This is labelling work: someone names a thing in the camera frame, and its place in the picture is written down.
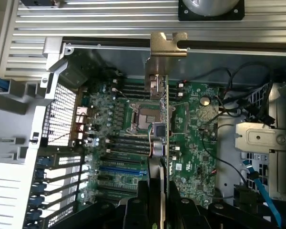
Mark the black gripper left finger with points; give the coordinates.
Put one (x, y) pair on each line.
(143, 210)

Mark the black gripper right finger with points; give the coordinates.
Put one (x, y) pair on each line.
(175, 210)

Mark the blue expansion slot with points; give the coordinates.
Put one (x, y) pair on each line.
(121, 169)

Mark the short black expansion slot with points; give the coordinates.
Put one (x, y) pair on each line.
(103, 178)

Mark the long black expansion slot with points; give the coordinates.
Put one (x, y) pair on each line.
(124, 160)

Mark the green Dell motherboard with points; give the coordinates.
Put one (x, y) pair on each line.
(193, 148)

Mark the black RAM slot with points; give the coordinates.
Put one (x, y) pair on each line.
(128, 140)
(133, 94)
(133, 83)

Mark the CPU socket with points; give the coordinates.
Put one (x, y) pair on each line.
(143, 117)

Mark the blue slot retention clip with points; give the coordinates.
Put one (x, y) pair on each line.
(44, 162)
(35, 200)
(35, 213)
(37, 187)

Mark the silver coin battery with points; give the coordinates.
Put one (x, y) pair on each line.
(205, 100)

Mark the silver disk bay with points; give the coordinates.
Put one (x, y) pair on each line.
(283, 167)

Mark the grey metal PC case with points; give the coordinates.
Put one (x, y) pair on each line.
(124, 64)

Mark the grey parts rack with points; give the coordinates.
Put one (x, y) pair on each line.
(4, 100)

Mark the black box holder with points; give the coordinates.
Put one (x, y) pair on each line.
(31, 2)

